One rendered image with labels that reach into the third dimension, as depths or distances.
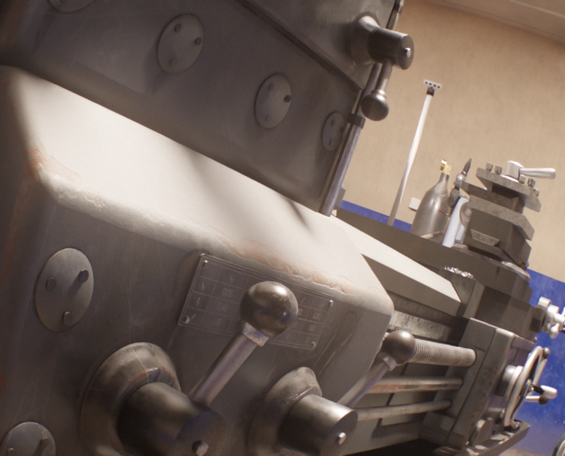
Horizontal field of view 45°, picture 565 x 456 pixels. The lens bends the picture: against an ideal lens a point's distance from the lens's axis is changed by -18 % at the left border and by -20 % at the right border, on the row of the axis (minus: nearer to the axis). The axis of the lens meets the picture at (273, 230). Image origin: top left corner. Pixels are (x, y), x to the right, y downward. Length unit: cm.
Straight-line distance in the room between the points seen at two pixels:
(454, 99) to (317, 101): 541
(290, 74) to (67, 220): 41
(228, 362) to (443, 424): 120
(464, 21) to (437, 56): 49
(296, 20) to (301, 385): 34
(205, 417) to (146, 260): 10
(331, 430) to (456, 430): 101
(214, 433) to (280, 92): 39
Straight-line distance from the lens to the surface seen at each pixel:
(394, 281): 119
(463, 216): 224
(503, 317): 167
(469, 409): 163
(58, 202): 40
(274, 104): 76
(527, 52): 627
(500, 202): 175
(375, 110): 78
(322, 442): 64
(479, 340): 163
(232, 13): 68
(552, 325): 178
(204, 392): 47
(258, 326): 47
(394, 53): 83
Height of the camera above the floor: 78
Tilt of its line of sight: 1 degrees up
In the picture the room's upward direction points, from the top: 21 degrees clockwise
